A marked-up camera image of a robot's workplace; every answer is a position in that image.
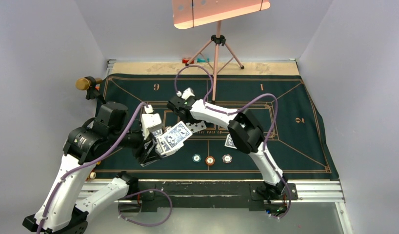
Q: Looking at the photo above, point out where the blue playing card deck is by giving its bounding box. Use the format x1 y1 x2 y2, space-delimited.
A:
156 121 193 157

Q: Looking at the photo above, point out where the green blue poker chip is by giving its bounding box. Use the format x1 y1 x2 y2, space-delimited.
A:
192 154 201 163

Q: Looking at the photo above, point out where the blue playing card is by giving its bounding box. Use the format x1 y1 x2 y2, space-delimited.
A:
224 134 236 149

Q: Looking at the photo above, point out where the orange poker chip stack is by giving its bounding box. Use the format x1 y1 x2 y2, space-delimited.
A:
205 156 216 166

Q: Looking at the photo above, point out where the white blue chip stack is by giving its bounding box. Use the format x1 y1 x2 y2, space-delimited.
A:
222 154 233 163

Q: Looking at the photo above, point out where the face up clubs card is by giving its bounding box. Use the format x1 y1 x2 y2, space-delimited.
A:
186 121 207 134

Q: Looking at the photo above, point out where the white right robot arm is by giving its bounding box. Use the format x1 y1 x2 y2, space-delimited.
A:
167 93 290 198

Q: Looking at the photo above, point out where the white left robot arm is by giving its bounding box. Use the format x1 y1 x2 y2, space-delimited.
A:
22 102 162 234

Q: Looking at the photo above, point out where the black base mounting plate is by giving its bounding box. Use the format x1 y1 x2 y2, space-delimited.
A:
128 180 298 213

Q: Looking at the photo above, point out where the red clip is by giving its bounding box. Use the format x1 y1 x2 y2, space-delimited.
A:
181 58 194 64

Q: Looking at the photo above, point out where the teal clip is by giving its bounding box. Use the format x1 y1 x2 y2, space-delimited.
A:
197 58 210 63

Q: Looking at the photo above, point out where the gold knob black clamp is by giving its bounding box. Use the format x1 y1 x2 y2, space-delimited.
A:
75 76 106 104

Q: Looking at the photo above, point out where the pink music stand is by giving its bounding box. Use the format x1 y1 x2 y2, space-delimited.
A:
171 0 271 103

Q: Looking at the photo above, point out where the dark green poker mat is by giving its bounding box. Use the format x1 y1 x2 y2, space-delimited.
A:
95 72 339 180

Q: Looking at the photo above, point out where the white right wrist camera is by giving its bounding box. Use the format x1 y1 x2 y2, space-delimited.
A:
176 87 195 100

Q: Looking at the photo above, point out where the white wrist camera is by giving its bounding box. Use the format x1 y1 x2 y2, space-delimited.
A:
176 87 195 100
140 105 163 139

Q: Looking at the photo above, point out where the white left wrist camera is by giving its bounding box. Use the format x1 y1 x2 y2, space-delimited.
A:
140 105 163 139

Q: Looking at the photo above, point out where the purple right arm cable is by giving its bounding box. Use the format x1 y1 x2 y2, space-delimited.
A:
174 65 292 220

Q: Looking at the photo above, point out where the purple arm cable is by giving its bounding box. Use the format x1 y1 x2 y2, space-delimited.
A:
174 65 292 220
35 101 173 234

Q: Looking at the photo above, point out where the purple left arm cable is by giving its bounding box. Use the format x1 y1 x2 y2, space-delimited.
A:
35 101 173 234

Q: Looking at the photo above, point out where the aluminium frame rail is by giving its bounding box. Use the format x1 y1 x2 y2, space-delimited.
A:
51 179 354 234

